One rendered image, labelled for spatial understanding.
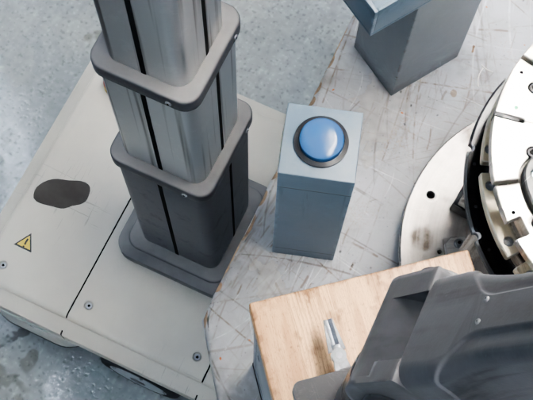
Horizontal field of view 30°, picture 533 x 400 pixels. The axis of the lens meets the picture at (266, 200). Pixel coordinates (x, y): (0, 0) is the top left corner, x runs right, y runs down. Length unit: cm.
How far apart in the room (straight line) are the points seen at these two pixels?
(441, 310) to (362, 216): 66
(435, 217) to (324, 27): 106
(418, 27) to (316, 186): 25
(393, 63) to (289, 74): 95
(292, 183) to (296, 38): 123
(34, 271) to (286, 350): 94
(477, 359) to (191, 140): 74
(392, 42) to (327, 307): 40
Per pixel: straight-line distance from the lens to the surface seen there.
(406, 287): 52
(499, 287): 46
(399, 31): 108
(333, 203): 93
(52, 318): 168
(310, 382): 68
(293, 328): 80
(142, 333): 163
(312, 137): 88
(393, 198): 115
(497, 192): 83
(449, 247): 111
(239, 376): 109
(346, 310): 81
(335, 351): 78
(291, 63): 208
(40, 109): 208
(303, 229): 102
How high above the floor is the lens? 185
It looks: 71 degrees down
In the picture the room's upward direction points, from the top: 3 degrees clockwise
